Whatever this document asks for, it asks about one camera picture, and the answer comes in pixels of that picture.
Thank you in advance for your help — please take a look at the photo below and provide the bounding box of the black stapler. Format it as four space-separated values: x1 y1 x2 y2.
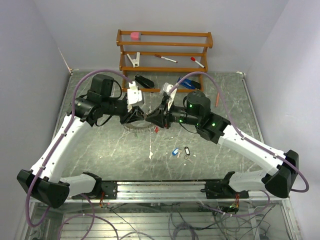
134 74 155 89

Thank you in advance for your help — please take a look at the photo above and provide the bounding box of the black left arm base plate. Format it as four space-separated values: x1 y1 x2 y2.
84 180 118 200

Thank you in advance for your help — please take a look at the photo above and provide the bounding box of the pink eraser block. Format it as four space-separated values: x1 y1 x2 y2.
130 31 142 41

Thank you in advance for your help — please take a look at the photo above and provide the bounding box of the aluminium mounting rail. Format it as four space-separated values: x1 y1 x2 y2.
67 181 288 201

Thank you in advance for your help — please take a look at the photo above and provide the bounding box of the large keyring with small rings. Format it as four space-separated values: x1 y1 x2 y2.
121 114 156 133

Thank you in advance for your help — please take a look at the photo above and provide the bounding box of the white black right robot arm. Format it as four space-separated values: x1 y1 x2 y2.
145 90 299 198

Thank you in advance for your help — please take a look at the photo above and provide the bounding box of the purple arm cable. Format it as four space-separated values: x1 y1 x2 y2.
25 69 135 240
169 71 310 218

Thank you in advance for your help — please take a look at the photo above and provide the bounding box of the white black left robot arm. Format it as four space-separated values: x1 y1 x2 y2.
17 74 144 209

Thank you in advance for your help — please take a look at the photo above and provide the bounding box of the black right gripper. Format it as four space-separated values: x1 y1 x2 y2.
145 97 201 129

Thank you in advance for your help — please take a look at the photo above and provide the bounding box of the white plastic clamp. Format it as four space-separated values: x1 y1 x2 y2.
126 52 141 68

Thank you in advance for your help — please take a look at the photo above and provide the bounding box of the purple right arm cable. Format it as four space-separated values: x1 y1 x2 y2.
169 71 310 218

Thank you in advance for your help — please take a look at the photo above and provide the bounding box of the red capped white marker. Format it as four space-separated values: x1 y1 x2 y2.
190 57 205 69

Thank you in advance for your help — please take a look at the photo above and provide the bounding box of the black tagged key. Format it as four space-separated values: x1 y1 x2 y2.
184 146 193 163

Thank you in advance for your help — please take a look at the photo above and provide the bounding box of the red capped thin marker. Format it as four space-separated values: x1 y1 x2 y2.
154 54 178 64

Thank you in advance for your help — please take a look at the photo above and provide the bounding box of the blue stapler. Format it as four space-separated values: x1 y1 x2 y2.
180 78 202 90

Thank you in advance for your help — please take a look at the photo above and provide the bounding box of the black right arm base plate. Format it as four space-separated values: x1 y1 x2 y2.
200 179 249 199

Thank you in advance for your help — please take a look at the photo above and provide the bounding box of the orange pencil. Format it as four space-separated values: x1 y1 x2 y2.
215 93 220 107

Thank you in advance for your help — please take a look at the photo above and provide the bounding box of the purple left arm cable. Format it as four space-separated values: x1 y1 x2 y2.
25 69 135 240

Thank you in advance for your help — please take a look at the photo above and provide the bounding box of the brown wooden shelf rack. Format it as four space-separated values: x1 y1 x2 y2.
116 29 214 85

